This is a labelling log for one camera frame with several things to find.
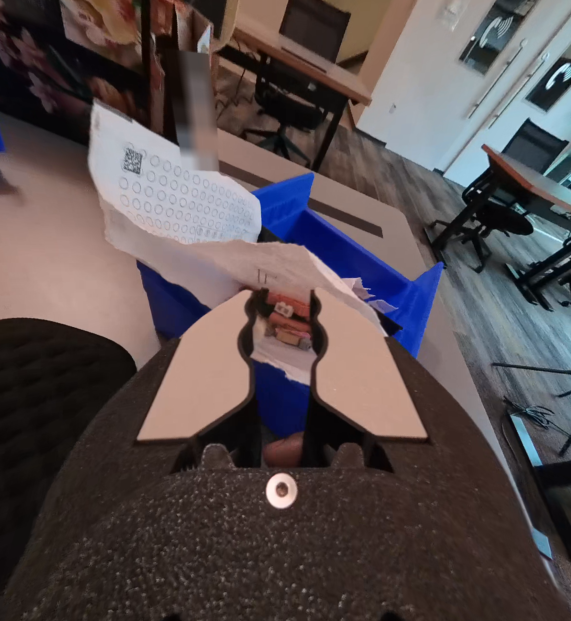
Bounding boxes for floor cables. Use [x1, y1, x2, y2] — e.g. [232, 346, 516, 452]
[502, 396, 556, 431]

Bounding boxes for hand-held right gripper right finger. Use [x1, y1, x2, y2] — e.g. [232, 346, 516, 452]
[310, 287, 431, 443]

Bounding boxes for long brown-edged table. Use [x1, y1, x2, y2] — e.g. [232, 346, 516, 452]
[481, 142, 571, 312]

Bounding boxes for light wood office desk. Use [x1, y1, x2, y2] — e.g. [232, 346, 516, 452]
[216, 21, 374, 171]

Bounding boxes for white paper bags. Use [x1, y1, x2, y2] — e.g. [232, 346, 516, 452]
[87, 99, 399, 385]

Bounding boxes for black mesh office chair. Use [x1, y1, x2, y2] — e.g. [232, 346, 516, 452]
[243, 0, 352, 162]

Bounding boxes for orchid print lego box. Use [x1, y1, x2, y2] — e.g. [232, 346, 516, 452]
[0, 0, 219, 147]

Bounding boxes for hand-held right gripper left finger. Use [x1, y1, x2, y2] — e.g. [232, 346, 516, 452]
[136, 290, 258, 444]

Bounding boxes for terracotta lego pieces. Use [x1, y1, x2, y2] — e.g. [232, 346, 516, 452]
[260, 290, 316, 351]

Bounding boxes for dark wall poster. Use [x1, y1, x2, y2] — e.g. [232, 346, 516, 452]
[458, 9, 515, 77]
[524, 57, 571, 114]

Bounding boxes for black mesh chair seat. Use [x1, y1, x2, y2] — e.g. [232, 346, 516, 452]
[0, 317, 139, 550]

